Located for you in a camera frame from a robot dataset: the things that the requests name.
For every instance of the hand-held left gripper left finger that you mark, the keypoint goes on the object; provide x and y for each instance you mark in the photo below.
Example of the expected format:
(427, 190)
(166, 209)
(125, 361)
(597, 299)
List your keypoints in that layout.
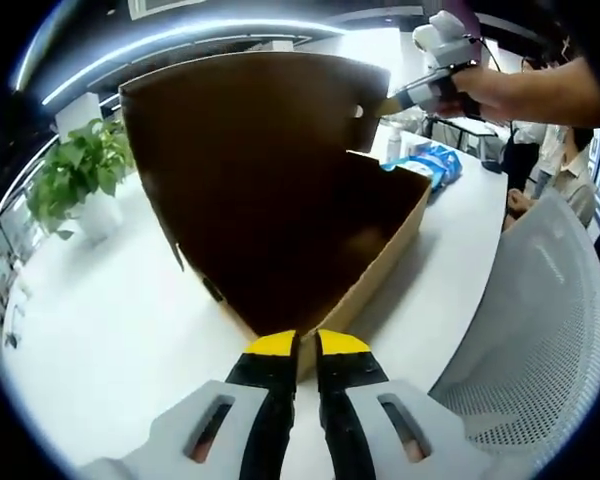
(265, 400)

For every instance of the brown cardboard shoe box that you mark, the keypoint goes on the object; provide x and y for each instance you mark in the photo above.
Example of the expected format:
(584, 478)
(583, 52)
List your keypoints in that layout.
(260, 175)

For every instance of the grey mesh office chair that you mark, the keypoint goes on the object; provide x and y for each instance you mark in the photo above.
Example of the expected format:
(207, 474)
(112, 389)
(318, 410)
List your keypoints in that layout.
(540, 310)

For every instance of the person's right hand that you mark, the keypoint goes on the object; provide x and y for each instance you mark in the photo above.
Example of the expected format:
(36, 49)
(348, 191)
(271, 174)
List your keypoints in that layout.
(490, 95)

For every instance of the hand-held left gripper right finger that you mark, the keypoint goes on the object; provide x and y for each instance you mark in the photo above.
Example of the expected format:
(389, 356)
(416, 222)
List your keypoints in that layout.
(350, 400)

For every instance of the potted green plant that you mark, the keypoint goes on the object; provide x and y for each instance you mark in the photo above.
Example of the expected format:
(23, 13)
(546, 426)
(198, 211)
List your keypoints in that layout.
(75, 170)

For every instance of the blue soft tissue pack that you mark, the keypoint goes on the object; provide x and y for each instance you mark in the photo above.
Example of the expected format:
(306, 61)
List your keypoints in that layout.
(445, 167)

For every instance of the small black box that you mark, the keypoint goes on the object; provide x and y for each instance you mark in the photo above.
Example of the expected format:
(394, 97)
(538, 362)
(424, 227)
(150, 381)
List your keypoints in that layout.
(490, 166)

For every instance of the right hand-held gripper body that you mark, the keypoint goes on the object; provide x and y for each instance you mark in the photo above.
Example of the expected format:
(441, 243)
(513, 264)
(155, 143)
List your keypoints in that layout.
(447, 42)

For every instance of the white pump bottle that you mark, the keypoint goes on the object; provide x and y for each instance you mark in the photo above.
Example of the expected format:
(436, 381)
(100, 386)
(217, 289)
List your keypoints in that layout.
(393, 145)

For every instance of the black frame desk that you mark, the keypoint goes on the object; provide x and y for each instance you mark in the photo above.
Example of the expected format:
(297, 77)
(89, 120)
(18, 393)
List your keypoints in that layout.
(460, 129)

